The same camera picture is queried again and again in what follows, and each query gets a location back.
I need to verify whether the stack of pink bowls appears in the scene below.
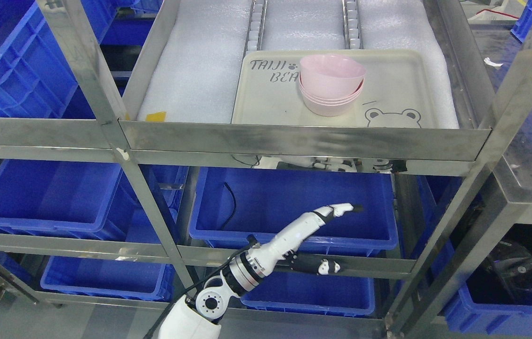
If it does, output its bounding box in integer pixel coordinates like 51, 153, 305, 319
299, 76, 364, 117

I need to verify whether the black helmet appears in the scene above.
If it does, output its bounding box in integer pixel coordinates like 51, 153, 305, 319
480, 224, 532, 306

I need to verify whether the blue crate shelf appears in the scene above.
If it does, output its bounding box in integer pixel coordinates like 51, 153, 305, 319
188, 167, 399, 256
0, 159, 135, 241

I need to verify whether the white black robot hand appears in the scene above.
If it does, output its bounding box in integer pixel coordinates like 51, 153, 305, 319
253, 202, 363, 276

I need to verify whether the cream bear tray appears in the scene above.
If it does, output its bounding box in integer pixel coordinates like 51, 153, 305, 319
232, 49, 459, 129

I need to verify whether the pink plastic bowl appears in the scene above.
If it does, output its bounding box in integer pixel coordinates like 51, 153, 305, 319
299, 54, 366, 99

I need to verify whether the steel shelf rack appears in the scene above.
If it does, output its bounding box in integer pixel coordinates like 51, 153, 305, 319
0, 0, 532, 339

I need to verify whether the blue crate lower shelf centre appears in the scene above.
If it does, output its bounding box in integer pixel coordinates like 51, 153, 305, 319
188, 167, 399, 256

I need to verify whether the blue crate lower shelf left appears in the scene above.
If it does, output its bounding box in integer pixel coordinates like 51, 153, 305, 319
0, 159, 135, 241

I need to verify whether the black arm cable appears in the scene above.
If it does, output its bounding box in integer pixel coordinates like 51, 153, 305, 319
143, 235, 259, 339

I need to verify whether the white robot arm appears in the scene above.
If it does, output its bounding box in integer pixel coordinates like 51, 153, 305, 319
144, 239, 286, 339

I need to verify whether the white foam sheet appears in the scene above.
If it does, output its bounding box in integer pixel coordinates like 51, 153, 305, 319
137, 0, 459, 129

